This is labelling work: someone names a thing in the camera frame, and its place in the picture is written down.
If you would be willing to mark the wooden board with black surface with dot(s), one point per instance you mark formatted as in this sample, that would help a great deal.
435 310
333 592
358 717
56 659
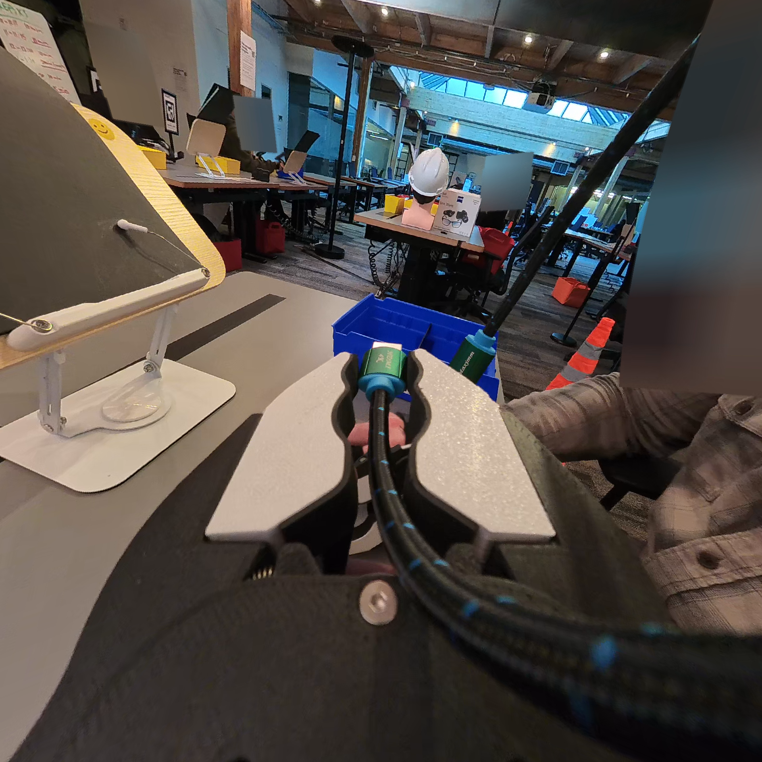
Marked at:
72 214

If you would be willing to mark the black floor lamp pole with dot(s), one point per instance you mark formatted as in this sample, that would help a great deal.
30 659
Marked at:
345 143

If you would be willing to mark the blue plastic bin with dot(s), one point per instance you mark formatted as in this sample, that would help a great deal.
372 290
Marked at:
381 328

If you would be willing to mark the wooden desk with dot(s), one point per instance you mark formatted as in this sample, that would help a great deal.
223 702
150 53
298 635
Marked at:
411 244

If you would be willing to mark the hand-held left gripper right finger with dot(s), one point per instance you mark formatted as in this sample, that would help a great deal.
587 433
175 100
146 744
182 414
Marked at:
482 464

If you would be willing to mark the orange traffic cone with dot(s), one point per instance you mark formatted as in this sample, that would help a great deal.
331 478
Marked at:
584 355

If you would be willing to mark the whiteboard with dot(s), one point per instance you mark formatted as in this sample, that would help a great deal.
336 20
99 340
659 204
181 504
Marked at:
36 42

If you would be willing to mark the white hard hat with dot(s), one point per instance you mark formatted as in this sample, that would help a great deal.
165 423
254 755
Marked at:
429 170

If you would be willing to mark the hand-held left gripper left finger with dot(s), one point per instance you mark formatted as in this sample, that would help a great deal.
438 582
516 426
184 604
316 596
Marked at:
280 458

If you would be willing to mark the red office chair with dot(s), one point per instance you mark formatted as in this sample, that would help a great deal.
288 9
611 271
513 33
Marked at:
494 250

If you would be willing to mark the white laptop stand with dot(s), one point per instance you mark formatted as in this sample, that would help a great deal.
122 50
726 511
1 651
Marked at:
119 447

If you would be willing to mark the person's right forearm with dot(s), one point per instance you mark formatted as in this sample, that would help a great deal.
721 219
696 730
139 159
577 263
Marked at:
595 417

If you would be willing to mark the pink mannequin head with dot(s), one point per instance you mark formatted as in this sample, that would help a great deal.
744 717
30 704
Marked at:
419 214

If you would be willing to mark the white printed box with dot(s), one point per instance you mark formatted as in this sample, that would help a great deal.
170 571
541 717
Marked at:
458 212

